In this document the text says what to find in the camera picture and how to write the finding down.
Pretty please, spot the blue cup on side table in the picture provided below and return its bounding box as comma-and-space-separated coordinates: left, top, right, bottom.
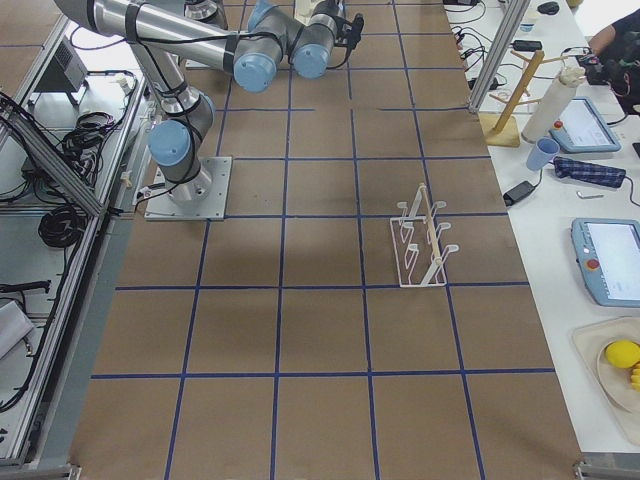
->
526, 137, 560, 171

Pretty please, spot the wooden mug tree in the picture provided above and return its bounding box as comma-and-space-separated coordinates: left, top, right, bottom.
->
479, 49, 566, 148

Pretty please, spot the black power adapter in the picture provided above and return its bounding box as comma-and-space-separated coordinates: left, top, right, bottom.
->
502, 181, 537, 207

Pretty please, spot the plaid blue cloth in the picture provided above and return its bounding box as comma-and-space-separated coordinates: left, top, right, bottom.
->
553, 157, 626, 189

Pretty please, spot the hex key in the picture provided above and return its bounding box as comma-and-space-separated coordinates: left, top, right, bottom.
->
576, 190, 604, 200

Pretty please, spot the blue teach pendant far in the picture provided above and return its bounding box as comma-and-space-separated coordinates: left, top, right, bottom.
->
549, 97, 621, 153

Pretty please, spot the blue teach pendant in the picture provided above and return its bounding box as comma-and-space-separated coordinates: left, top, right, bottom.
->
549, 97, 621, 153
571, 218, 640, 308

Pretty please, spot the blue teach pendant near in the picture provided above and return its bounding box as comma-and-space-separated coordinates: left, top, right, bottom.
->
571, 218, 640, 308

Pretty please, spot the beige tray with plate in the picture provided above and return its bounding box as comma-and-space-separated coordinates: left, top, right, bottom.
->
572, 316, 639, 446

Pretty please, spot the grey control box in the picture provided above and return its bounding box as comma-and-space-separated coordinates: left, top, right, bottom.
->
35, 37, 88, 93

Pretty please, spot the yellow lemon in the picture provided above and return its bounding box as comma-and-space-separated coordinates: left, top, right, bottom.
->
604, 340, 640, 369

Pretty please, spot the person in black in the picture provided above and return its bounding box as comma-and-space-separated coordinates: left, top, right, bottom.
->
589, 10, 639, 115

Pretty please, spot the white wire cup rack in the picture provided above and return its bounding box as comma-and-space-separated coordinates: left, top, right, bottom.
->
389, 183, 459, 288

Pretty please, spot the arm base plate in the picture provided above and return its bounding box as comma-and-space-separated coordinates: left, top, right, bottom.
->
144, 157, 232, 221

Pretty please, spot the black cable bundle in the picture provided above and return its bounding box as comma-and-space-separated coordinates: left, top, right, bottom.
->
38, 205, 87, 250

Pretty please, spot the aluminium frame post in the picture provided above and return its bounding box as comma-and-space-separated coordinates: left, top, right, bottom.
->
468, 0, 530, 114

